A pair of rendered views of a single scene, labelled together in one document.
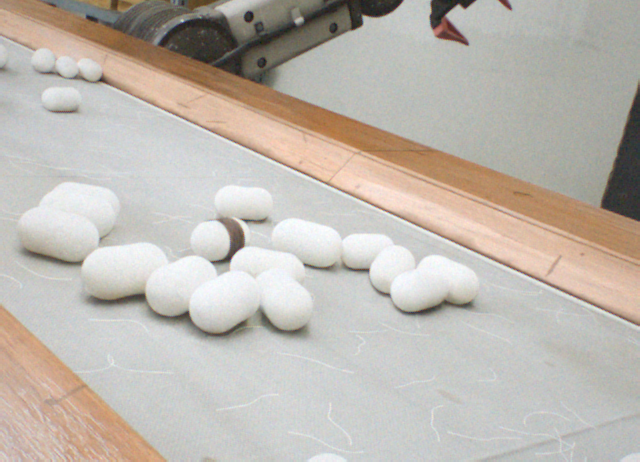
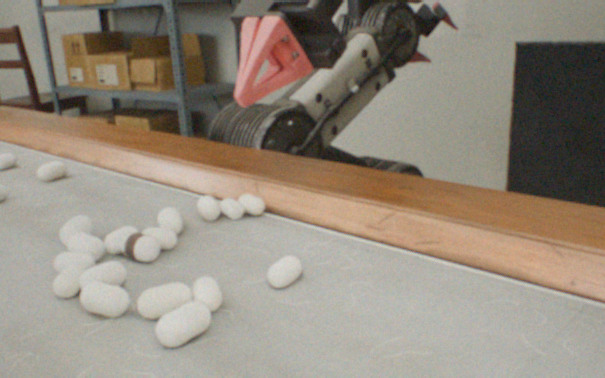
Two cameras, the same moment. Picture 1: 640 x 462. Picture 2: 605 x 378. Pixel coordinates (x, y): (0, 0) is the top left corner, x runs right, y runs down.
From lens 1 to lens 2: 39 cm
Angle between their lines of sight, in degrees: 4
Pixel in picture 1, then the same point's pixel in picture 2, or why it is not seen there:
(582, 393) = not seen: outside the picture
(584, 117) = (481, 84)
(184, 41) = (279, 134)
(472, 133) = (404, 111)
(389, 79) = not seen: hidden behind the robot
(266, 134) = (501, 251)
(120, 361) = not seen: outside the picture
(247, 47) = (324, 123)
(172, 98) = (356, 221)
